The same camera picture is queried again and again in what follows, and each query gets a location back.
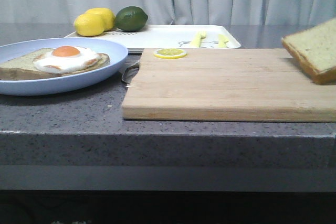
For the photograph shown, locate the bread slice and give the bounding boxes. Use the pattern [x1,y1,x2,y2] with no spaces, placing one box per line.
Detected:
[1,48,110,81]
[281,18,335,85]

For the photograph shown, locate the lemon slice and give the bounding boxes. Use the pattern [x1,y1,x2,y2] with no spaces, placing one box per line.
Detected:
[153,48,187,59]

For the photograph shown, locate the rear yellow lemon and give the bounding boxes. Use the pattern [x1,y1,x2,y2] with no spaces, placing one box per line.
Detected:
[85,7,115,31]

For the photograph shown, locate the green lime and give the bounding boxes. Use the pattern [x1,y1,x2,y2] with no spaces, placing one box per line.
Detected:
[114,6,148,32]

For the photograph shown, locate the fried egg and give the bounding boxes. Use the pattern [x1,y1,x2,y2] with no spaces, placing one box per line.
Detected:
[33,46,102,74]

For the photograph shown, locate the light blue plate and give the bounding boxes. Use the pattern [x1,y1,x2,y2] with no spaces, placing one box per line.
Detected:
[1,37,129,96]

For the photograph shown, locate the yellow lemon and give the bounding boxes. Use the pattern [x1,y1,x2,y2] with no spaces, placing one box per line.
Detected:
[85,7,115,31]
[73,13,105,37]

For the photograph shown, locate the white tray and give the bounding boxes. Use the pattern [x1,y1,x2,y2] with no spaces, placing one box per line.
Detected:
[64,24,242,54]

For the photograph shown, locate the yellow plastic fork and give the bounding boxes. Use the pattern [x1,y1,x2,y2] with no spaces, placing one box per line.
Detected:
[190,31,206,48]

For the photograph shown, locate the front yellow lemon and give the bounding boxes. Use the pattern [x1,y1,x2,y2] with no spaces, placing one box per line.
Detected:
[73,13,105,37]

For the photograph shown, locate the yellow plastic knife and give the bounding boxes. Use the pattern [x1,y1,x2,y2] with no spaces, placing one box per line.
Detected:
[218,34,229,48]

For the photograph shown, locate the wooden cutting board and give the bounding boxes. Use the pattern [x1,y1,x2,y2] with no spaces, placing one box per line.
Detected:
[122,48,335,122]

